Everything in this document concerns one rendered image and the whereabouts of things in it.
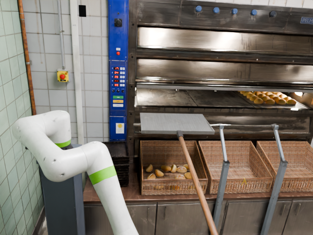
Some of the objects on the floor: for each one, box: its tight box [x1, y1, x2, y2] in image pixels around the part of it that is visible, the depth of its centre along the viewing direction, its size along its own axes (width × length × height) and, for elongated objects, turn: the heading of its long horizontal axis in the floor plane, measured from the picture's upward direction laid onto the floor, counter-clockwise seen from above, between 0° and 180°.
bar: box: [133, 123, 288, 235], centre depth 220 cm, size 31×127×118 cm, turn 88°
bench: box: [83, 162, 313, 235], centre depth 252 cm, size 56×242×58 cm, turn 88°
